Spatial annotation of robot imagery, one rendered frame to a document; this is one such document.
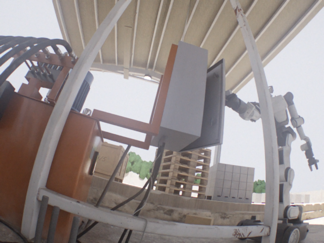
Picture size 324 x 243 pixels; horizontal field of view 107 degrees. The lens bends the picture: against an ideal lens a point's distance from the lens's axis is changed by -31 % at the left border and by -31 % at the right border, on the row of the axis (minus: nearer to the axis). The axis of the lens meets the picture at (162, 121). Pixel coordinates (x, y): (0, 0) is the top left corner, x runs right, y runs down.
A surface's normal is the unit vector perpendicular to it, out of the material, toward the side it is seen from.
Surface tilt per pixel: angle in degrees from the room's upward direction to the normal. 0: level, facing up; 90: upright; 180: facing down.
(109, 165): 90
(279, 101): 103
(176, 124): 90
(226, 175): 90
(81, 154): 90
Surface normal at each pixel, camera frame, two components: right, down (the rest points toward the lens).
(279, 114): -0.20, -0.21
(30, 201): 0.18, -0.29
